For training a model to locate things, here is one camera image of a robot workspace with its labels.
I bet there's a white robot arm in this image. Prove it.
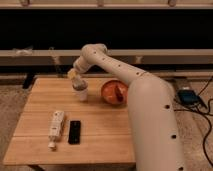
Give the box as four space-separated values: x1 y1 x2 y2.
69 44 187 171

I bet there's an orange plate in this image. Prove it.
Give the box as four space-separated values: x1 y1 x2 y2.
101 80 128 105

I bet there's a long wooden beam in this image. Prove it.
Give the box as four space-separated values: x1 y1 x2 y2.
0 47 213 66

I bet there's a black remote control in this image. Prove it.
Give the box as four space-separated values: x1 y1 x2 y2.
68 120 81 144

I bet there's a blue power adapter box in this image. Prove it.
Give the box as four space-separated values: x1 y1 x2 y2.
177 89 199 105

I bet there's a wooden table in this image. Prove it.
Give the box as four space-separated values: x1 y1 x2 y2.
3 78 135 171

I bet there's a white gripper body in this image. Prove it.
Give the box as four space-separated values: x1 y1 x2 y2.
67 60 88 79

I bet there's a black cable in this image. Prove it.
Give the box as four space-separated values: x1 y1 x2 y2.
173 75 213 168

